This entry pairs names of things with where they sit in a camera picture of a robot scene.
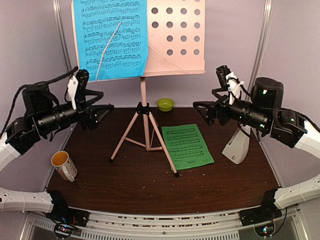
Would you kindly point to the patterned mug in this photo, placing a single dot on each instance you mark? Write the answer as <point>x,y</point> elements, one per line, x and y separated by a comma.
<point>63,164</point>

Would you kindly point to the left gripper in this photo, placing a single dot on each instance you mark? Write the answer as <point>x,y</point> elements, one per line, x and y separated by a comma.
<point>89,118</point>

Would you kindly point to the green sheet music paper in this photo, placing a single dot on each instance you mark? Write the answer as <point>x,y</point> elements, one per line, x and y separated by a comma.
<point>186,146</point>

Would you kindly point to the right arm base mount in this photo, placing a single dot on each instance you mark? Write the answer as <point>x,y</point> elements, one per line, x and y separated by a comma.
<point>259,215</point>

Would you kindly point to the aluminium front rail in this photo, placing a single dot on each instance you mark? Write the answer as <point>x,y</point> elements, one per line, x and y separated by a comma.
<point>219,225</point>

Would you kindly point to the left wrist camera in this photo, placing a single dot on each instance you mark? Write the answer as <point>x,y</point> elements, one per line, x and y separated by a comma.
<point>76,87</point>

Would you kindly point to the yellow-green plastic bowl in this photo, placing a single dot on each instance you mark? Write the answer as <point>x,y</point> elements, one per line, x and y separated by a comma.
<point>165,104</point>

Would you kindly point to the pink music stand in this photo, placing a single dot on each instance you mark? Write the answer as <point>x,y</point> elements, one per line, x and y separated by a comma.
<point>176,46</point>

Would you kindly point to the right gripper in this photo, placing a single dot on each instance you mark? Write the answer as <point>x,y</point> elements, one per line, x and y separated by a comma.
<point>222,103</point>

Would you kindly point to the white metronome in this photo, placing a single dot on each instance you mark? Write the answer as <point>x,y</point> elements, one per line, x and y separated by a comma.
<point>237,147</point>

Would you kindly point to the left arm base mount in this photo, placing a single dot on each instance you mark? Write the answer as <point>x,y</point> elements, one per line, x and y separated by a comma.
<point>71,216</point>

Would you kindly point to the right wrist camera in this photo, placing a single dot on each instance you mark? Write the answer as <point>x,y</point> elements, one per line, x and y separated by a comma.
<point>229,82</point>

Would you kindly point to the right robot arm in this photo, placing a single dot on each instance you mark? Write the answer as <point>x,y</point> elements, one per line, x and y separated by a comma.
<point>264,113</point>

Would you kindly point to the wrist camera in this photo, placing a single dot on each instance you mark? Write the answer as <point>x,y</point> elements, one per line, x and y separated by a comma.
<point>229,82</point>
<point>76,87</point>

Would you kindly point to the blue sheet music paper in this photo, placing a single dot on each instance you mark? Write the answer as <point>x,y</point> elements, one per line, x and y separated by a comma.
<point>111,38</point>

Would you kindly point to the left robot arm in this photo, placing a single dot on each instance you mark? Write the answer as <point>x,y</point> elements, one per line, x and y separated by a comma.
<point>50,107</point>

